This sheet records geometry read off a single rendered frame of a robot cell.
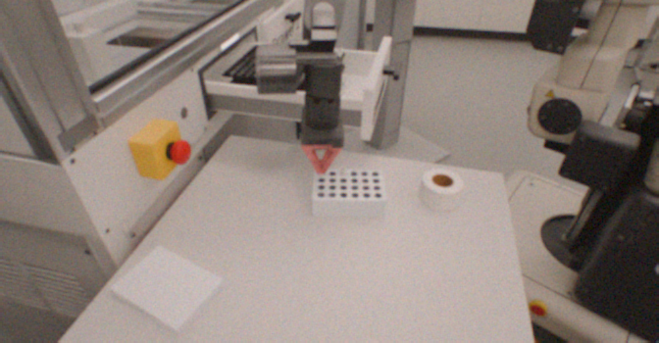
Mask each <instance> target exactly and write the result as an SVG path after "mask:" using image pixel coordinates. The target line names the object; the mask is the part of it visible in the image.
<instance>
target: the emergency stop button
mask: <svg viewBox="0 0 659 343"><path fill-rule="evenodd" d="M190 155H191V147H190V145H189V144H188V142H187V141H184V139H180V140H179V141H178V142H176V143H175V144H174V146H173V147H172V148H171V156H172V160H173V162H174V163H175V164H176V165H181V166H183V165H185V164H186V163H187V162H188V161H189V158H190Z"/></svg>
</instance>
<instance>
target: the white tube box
mask: <svg viewBox="0 0 659 343"><path fill-rule="evenodd" d="M385 210H386V194H385V187H384V181H383V173H382V170H347V171H346V176H341V174H340V169H328V170H327V172H326V175H325V176H319V174H318V173H316V171H315V169H314V180H313V194H312V214H313V217H382V218H383V217H385Z"/></svg>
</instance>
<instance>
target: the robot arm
mask: <svg viewBox="0 0 659 343"><path fill-rule="evenodd" d="M345 3H346V0H306V5H305V10H304V16H302V36H301V38H302V40H289V42H285V43H274V44H261V45H259V46H258V47H257V49H256V79H257V90H258V95H282V94H297V87H300V65H304V92H306V94H304V107H302V114H301V148H302V150H303V151H304V153H305V155H307V156H308V158H309V160H310V162H311V164H312V165H313V167H314V169H315V171H316V173H326V172H327V170H328V169H329V167H330V165H331V163H332V162H333V160H334V158H335V157H336V155H338V154H339V153H340V151H341V150H342V149H343V147H344V130H343V123H342V118H341V112H340V108H341V94H340V93H341V89H342V71H343V59H342V58H341V57H339V56H336V53H335V52H333V49H334V46H335V44H336V41H337V38H338V37H339V33H340V29H341V25H342V20H343V15H344V9H345ZM315 149H327V151H326V153H325V155H324V157H323V158H322V159H321V160H319V157H318V155H317V152H316V150H315Z"/></svg>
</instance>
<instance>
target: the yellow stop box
mask: <svg viewBox="0 0 659 343"><path fill-rule="evenodd" d="M180 139H182V138H181V135H180V131H179V127H178V124H177V122H172V120H164V119H157V118H156V119H153V121H152V122H149V123H148V124H147V125H146V126H144V127H143V128H142V129H141V130H140V131H138V132H137V133H136V134H135V135H133V136H132V137H131V138H130V140H129V141H128V145H129V148H130V150H131V153H132V155H133V158H134V161H135V163H136V166H137V169H138V171H139V174H140V175H141V176H144V178H150V179H157V180H165V179H166V178H167V177H168V175H169V174H170V172H171V171H172V170H173V169H174V168H175V167H177V166H178V165H176V164H175V163H174V162H173V160H172V156H171V148H172V147H173V146H174V144H175V143H176V142H178V141H179V140H180Z"/></svg>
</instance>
